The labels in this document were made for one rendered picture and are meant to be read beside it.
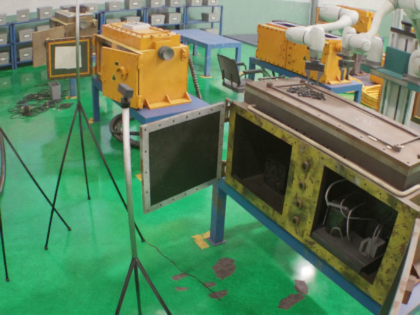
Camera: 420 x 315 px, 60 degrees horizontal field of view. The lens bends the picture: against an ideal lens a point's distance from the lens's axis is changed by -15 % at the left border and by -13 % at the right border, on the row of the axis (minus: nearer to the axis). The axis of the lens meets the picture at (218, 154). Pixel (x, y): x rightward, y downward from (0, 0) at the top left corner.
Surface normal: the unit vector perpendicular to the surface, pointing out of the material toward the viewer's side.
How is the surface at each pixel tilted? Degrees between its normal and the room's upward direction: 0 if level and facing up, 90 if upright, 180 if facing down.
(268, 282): 0
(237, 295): 0
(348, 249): 0
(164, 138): 90
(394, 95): 90
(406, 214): 90
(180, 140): 90
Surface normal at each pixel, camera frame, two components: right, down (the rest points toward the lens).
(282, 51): -0.83, 0.20
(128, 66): -0.67, 0.29
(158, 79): 0.56, 0.39
